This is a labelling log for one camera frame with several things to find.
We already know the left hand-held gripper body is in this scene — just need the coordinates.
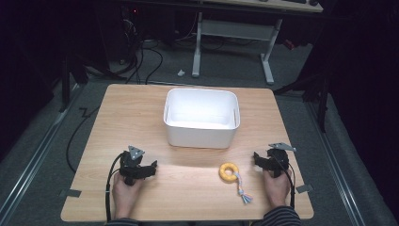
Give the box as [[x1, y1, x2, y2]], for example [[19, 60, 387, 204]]
[[119, 145, 151, 186]]

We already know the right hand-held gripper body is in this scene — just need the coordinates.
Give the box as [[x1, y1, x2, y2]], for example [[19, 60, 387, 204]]
[[264, 141, 297, 179]]

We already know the person's right hand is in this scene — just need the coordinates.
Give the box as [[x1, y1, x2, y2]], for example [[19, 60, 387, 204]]
[[263, 169, 293, 209]]

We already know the person's left hand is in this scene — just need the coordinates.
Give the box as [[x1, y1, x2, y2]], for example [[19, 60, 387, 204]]
[[111, 172, 146, 220]]

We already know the grey tape piece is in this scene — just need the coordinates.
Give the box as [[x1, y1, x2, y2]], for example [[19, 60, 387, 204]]
[[295, 184, 314, 194], [58, 188, 83, 199]]

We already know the white plastic bin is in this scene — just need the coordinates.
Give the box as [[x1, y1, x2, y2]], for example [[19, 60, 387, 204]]
[[163, 87, 242, 150]]

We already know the black metal stand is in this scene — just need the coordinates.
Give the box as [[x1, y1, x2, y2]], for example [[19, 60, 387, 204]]
[[272, 73, 331, 134], [58, 55, 90, 113]]

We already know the white-legged wooden desk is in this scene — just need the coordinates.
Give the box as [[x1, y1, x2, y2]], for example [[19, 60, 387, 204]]
[[191, 0, 325, 86]]

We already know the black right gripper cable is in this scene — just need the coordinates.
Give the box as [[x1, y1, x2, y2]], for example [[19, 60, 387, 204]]
[[274, 155, 296, 210]]

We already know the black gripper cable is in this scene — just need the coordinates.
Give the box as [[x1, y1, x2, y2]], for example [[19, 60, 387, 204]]
[[104, 152, 126, 223], [274, 155, 296, 210]]

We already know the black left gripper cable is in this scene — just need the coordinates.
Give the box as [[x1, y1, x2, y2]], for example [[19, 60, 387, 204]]
[[104, 152, 126, 223]]

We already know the yellow ring rope toy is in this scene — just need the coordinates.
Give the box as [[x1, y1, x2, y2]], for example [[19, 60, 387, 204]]
[[218, 161, 254, 205]]

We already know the metal floor rail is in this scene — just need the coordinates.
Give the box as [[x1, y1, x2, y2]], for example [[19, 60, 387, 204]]
[[304, 101, 367, 226], [0, 82, 83, 220]]

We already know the black floor cable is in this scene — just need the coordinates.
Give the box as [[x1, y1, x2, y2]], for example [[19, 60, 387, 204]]
[[65, 105, 102, 174]]

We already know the bundle of black cables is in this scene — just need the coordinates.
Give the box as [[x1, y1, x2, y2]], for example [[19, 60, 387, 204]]
[[120, 8, 165, 86]]

